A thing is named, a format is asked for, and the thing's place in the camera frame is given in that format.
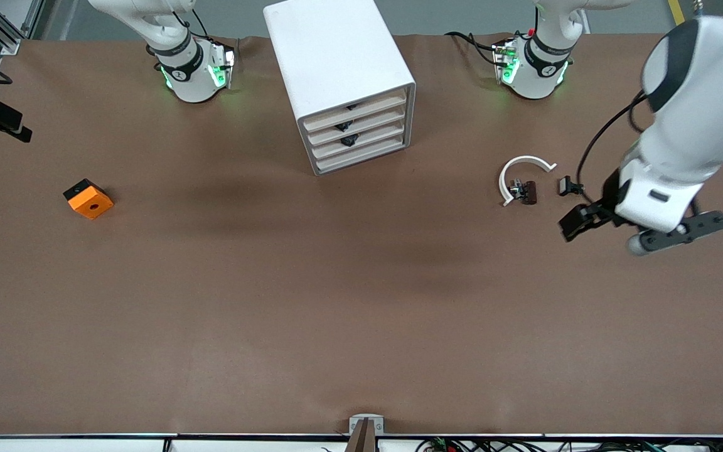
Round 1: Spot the white rectangular tray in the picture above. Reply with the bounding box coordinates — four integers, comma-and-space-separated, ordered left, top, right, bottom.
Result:
310, 119, 408, 161

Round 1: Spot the dark brown metal connector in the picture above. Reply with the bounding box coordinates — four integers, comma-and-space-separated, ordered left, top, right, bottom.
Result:
509, 180, 538, 206

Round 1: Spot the orange and black block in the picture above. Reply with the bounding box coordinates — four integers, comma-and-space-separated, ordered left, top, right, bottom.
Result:
63, 178, 115, 220

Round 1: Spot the brown camera pole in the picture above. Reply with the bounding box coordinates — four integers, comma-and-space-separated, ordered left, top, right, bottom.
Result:
345, 419, 378, 452

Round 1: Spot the grey metal bracket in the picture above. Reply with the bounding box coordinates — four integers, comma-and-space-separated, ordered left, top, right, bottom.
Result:
348, 414, 385, 436

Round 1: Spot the white curved bracket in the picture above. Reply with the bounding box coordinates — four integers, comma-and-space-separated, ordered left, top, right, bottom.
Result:
499, 155, 558, 207

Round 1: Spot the black base cable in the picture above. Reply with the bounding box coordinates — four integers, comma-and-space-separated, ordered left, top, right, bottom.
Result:
445, 31, 508, 67

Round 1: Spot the green lit base box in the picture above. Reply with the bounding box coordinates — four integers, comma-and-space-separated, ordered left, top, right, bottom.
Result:
493, 39, 520, 86
207, 39, 237, 89

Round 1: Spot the white table edge rail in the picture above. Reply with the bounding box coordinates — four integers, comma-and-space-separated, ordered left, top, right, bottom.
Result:
0, 434, 723, 452

